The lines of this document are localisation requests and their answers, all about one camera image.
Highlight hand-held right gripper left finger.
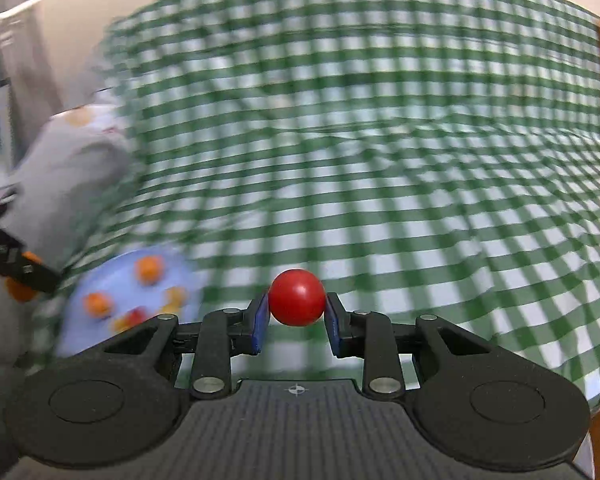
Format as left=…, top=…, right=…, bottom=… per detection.
left=102, top=290, right=272, bottom=397

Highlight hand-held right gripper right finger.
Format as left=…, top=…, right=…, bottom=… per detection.
left=325, top=290, right=490, bottom=397

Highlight small mandarin orange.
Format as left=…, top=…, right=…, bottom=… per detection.
left=82, top=292, right=113, bottom=320
left=160, top=286, right=187, bottom=313

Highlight blue plate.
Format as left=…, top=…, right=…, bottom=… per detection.
left=55, top=246, right=202, bottom=359

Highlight large orange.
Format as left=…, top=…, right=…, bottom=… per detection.
left=135, top=255, right=165, bottom=286

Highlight green white checkered cloth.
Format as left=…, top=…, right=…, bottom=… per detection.
left=30, top=0, right=600, bottom=411

